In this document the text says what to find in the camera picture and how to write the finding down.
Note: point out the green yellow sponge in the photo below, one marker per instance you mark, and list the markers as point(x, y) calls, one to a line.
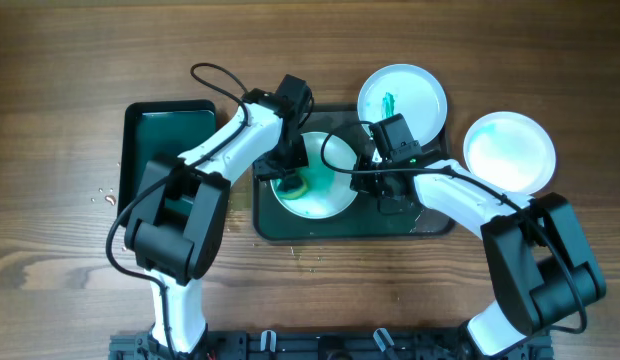
point(291, 187)

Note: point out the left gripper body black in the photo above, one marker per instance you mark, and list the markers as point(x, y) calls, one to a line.
point(278, 167)

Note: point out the white plate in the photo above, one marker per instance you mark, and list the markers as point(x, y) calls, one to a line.
point(408, 90)
point(511, 151)
point(328, 193)

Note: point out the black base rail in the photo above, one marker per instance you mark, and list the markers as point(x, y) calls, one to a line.
point(437, 343)

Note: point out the small dark green water tray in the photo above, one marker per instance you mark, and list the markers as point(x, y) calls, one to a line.
point(154, 135)

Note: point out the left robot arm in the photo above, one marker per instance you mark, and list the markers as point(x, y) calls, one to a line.
point(175, 223)

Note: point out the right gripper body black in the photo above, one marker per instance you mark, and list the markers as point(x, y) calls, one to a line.
point(369, 183)

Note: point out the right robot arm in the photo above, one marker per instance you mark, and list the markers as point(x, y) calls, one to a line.
point(544, 273)

